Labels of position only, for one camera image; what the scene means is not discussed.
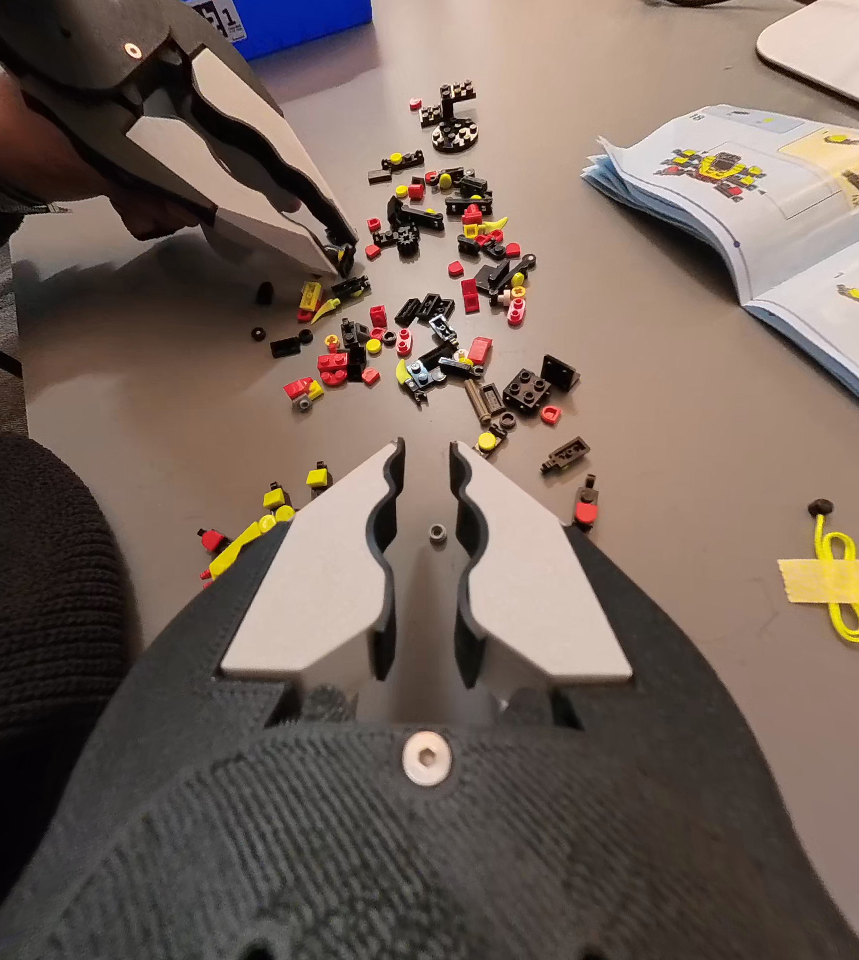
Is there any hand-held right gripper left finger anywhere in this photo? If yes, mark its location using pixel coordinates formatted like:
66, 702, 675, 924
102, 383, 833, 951
219, 438, 408, 712

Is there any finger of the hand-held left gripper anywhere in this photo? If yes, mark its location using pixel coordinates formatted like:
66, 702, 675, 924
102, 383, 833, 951
189, 45, 361, 273
124, 114, 342, 279

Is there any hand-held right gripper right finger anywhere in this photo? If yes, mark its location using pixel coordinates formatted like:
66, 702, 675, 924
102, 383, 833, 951
449, 439, 635, 712

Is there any yellow black red lego model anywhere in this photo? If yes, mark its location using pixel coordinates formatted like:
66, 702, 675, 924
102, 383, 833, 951
197, 463, 333, 588

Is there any pile of lego pieces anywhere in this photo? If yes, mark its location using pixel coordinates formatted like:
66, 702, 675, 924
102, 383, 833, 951
251, 96, 582, 460

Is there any black lego hinge plate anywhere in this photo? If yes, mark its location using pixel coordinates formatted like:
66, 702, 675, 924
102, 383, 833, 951
539, 437, 592, 476

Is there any black round lego stand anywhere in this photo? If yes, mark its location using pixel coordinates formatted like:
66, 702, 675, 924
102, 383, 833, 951
419, 80, 482, 154

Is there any lego instruction booklet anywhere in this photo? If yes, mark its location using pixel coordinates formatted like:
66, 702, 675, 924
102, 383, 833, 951
581, 105, 859, 441

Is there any person's left hand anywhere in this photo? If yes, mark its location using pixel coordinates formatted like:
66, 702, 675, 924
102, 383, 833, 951
0, 72, 213, 243

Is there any blue plastic bin white label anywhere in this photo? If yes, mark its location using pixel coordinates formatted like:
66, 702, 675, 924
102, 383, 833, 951
180, 0, 375, 63

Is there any yellow tape strip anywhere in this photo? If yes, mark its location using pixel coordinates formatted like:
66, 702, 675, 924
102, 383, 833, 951
777, 558, 859, 606

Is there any black knit sweater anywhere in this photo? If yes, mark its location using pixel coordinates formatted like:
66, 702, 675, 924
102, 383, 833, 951
0, 431, 144, 960

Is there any silver monitor stand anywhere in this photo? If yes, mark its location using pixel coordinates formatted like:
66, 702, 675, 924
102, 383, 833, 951
755, 0, 859, 126

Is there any yellow elastic cord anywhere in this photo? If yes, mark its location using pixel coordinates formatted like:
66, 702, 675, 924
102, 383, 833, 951
808, 497, 859, 695

